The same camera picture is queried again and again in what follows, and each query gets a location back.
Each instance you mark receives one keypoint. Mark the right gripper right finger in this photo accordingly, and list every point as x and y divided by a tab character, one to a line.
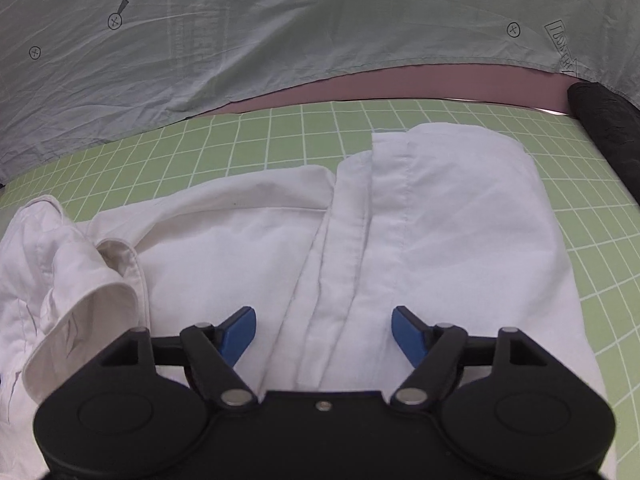
435	352

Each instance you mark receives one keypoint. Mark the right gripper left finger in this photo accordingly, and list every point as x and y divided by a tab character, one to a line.
212	352

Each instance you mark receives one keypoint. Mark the white shirt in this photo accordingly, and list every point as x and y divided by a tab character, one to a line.
452	222

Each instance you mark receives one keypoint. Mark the green grid cutting mat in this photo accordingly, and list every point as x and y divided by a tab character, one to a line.
598	218

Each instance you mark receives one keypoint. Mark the folded black garment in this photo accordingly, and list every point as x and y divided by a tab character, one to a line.
612	123

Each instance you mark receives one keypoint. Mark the grey printed sheet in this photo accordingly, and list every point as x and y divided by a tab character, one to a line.
80	73

